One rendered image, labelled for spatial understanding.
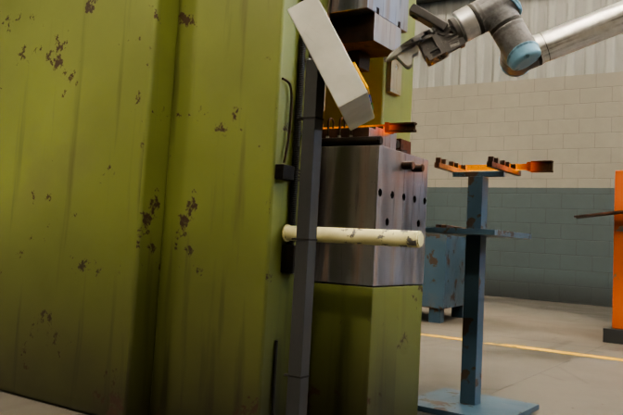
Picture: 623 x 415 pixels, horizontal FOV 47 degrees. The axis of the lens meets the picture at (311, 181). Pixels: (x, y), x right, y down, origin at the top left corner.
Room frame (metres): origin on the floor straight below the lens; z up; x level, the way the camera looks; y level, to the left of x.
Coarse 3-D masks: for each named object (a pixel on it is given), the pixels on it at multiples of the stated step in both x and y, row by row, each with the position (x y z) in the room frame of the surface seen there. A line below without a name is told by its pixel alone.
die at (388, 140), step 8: (344, 128) 2.39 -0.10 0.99; (360, 128) 2.31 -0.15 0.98; (368, 128) 2.29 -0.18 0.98; (376, 128) 2.33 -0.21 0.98; (384, 128) 2.38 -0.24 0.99; (336, 136) 2.36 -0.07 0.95; (344, 136) 2.34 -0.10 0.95; (384, 136) 2.38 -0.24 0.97; (392, 136) 2.43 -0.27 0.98; (384, 144) 2.38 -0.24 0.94; (392, 144) 2.43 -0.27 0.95
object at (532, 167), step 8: (544, 160) 2.72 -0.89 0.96; (552, 160) 2.71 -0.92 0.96; (472, 168) 2.90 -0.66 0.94; (480, 168) 2.88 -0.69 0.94; (488, 168) 2.86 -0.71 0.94; (520, 168) 2.78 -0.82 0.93; (528, 168) 2.75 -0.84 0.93; (536, 168) 2.75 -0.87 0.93; (544, 168) 2.73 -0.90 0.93; (552, 168) 2.71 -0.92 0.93
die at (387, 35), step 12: (336, 24) 2.37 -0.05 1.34; (348, 24) 2.34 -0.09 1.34; (360, 24) 2.32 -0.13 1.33; (372, 24) 2.29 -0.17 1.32; (384, 24) 2.35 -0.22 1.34; (348, 36) 2.34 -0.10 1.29; (360, 36) 2.32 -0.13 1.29; (372, 36) 2.29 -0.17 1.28; (384, 36) 2.35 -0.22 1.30; (396, 36) 2.42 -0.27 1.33; (348, 48) 2.41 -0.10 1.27; (360, 48) 2.40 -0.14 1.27; (372, 48) 2.39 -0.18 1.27; (384, 48) 2.38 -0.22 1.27
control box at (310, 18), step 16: (304, 0) 1.69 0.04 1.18; (304, 16) 1.69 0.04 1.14; (320, 16) 1.69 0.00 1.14; (304, 32) 1.69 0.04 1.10; (320, 32) 1.69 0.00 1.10; (336, 32) 1.68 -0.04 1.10; (320, 48) 1.69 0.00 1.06; (336, 48) 1.68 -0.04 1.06; (320, 64) 1.68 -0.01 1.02; (336, 64) 1.68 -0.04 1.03; (352, 64) 1.68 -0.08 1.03; (336, 80) 1.68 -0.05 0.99; (352, 80) 1.67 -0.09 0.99; (336, 96) 1.68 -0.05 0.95; (352, 96) 1.67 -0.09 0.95; (368, 96) 1.72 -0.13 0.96; (352, 112) 1.80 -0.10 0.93; (368, 112) 1.89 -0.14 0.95; (352, 128) 1.99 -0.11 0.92
